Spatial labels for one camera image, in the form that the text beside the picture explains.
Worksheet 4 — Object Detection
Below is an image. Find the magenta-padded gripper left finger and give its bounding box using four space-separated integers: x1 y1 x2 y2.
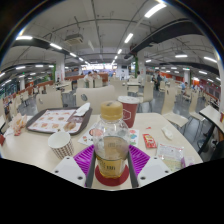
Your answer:
51 143 98 189

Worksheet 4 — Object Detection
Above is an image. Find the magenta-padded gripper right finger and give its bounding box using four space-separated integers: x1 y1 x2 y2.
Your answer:
127 144 173 189

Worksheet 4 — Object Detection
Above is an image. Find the clear yellow-capped drink bottle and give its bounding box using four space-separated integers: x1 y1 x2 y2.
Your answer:
92 100 132 179

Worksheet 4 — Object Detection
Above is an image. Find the red sauce packet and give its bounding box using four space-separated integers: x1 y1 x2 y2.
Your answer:
142 133 158 150

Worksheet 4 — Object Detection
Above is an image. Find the white ribbed paper cup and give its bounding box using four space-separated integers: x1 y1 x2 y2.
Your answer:
47 130 75 160

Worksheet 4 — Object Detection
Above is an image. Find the clear wet wipe packet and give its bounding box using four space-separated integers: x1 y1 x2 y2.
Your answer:
155 142 185 173

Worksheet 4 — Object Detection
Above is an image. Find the flat round red coaster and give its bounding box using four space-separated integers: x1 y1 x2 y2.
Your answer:
94 164 130 187

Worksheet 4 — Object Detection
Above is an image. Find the crumpled white tissue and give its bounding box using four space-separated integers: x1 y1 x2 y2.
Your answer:
161 125 174 140

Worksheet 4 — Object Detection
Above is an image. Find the dark brown food tray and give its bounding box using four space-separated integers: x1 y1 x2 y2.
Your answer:
25 107 94 135

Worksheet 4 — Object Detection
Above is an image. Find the red paper cup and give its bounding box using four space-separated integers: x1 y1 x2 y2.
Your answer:
117 95 141 129

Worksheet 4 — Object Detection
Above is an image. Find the white paper napkin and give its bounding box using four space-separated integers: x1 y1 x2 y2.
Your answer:
73 102 92 117

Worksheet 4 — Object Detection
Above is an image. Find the group of beige chairs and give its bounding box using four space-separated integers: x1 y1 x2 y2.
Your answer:
6 74 218 114

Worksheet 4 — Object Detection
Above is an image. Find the crumpled food wrapper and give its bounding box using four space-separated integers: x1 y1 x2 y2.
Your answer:
8 112 28 136

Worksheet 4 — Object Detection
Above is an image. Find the white neighbouring table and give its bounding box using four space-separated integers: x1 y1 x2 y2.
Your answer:
199 104 224 154

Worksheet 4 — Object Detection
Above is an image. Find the ceiling air conditioner unit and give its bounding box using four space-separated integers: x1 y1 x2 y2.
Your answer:
64 33 84 46

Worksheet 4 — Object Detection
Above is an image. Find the group of ceiling lights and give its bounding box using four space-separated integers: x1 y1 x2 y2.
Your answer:
0 1 221 88

